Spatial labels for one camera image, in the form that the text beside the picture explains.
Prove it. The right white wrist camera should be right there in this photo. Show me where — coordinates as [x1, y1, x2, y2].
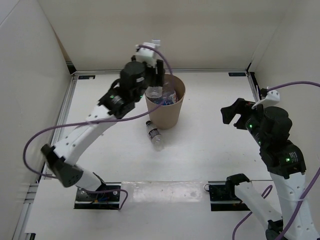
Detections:
[251, 88, 280, 109]

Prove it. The aluminium frame rail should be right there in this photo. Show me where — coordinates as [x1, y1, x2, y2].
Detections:
[66, 61, 252, 76]

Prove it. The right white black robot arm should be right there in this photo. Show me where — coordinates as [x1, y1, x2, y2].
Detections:
[220, 98, 320, 240]

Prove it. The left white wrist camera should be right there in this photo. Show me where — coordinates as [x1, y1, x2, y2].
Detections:
[135, 39, 161, 68]

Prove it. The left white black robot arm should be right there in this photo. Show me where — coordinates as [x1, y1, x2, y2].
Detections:
[41, 58, 165, 200]

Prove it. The clear white-cap plastic bottle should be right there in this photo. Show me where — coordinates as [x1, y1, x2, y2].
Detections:
[145, 86, 163, 99]

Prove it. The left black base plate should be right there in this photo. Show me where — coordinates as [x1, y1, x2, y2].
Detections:
[73, 182, 121, 210]

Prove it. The black-label plastic bottle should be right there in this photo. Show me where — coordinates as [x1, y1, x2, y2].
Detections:
[145, 120, 164, 151]

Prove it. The brown paper bin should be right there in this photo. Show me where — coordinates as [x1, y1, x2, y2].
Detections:
[145, 74, 186, 130]

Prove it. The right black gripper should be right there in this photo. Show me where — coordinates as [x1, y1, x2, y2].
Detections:
[220, 97, 268, 146]

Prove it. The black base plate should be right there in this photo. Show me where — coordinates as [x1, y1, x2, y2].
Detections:
[203, 181, 250, 212]
[73, 182, 121, 210]

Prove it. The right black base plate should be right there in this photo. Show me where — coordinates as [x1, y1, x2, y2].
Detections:
[203, 181, 250, 212]

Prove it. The white-blue label plastic bottle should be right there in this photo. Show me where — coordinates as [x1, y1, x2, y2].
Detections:
[162, 81, 178, 106]

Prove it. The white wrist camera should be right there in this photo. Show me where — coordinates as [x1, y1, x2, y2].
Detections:
[251, 88, 280, 109]
[135, 39, 161, 68]

